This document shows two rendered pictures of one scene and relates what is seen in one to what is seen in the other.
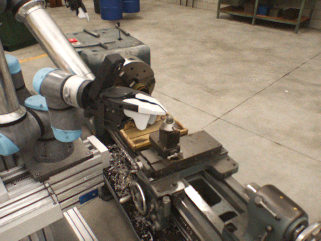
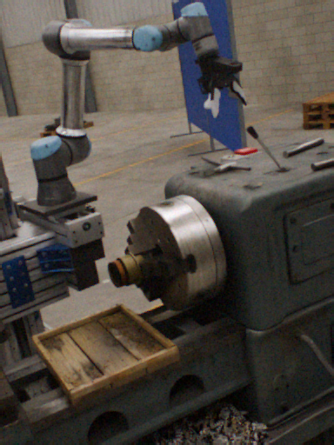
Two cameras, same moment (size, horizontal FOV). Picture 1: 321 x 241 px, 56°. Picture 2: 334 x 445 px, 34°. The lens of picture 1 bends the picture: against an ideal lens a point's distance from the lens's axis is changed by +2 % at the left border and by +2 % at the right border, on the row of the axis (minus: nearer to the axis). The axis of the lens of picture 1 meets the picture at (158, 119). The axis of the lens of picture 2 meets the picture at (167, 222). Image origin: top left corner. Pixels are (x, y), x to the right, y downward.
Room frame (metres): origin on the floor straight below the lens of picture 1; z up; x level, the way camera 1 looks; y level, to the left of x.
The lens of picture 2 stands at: (1.82, -1.30, 1.65)
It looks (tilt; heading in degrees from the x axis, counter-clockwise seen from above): 18 degrees down; 93
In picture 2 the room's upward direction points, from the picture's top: 9 degrees counter-clockwise
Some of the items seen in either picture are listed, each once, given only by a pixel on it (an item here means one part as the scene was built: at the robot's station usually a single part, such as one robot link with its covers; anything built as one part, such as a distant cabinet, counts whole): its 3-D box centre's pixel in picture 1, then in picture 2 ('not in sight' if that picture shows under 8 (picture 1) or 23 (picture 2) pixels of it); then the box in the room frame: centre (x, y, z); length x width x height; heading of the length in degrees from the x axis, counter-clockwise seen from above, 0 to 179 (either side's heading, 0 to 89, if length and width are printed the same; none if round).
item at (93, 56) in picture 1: (106, 65); (278, 221); (2.10, 0.39, 1.06); 0.59 x 0.48 x 0.39; 29
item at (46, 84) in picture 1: (58, 86); not in sight; (0.69, 0.25, 1.56); 0.11 x 0.08 x 0.09; 59
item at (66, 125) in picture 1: (70, 116); not in sight; (0.70, 0.24, 1.46); 0.11 x 0.08 x 0.11; 149
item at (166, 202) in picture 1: (165, 205); not in sight; (0.95, -0.03, 0.84); 0.04 x 0.04 x 0.10; 29
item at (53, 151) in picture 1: (51, 140); not in sight; (0.94, 0.41, 1.21); 0.15 x 0.15 x 0.10
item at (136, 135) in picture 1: (150, 127); (101, 347); (1.52, 0.05, 0.89); 0.36 x 0.30 x 0.04; 119
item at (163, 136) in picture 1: (169, 134); not in sight; (1.18, -0.05, 1.07); 0.07 x 0.07 x 0.10; 29
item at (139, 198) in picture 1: (146, 199); not in sight; (1.07, 0.06, 0.75); 0.27 x 0.10 x 0.23; 29
